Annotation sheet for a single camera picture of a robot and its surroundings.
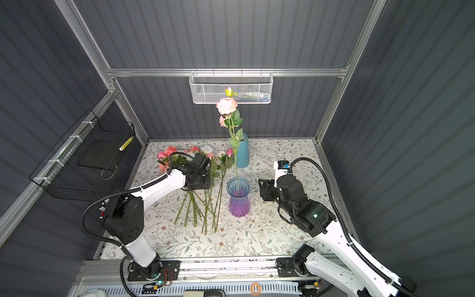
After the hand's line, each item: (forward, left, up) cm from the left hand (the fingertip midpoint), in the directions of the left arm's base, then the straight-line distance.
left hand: (207, 184), depth 91 cm
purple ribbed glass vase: (-10, -15, +10) cm, 21 cm away
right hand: (-13, -26, +19) cm, 34 cm away
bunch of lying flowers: (-8, +4, -7) cm, 11 cm away
